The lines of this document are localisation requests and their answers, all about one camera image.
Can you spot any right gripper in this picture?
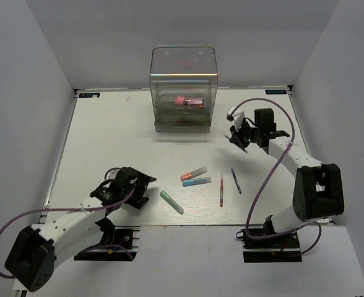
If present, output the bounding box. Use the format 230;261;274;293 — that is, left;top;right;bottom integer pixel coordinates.
230;118;261;149

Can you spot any blue purple pen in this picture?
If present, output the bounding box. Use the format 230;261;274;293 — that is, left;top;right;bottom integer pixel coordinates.
230;168;242;195

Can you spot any red pen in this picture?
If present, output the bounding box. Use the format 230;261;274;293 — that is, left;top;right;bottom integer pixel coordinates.
220;173;224;208

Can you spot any clear drawer organizer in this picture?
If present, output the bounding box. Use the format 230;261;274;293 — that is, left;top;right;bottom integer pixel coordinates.
149;45;219;132

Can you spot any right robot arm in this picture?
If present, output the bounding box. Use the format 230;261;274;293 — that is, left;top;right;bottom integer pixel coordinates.
227;108;345;247

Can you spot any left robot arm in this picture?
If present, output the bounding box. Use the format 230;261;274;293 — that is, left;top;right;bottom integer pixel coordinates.
5;167;156;292

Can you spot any green capped highlighter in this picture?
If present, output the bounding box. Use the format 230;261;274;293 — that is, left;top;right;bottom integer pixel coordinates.
160;191;184;215

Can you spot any orange capped highlighter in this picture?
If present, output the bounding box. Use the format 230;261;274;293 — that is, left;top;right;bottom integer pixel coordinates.
180;166;207;181

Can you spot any blue capped highlighter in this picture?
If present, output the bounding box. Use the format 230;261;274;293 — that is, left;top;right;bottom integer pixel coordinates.
182;177;211;187

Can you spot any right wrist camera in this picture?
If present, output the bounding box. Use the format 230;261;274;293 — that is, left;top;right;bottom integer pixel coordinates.
227;106;245;131

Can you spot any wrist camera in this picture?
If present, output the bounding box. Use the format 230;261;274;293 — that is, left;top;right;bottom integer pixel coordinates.
104;167;120;180
227;106;245;131

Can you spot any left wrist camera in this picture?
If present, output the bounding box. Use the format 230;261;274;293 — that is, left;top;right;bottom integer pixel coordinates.
104;167;120;180

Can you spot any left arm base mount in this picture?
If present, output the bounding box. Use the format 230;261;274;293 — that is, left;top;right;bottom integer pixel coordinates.
74;226;141;262

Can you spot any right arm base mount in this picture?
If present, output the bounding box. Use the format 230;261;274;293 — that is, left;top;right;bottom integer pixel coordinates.
236;229;302;264

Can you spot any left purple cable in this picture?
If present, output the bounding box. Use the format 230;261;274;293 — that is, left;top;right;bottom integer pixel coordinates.
0;182;137;278

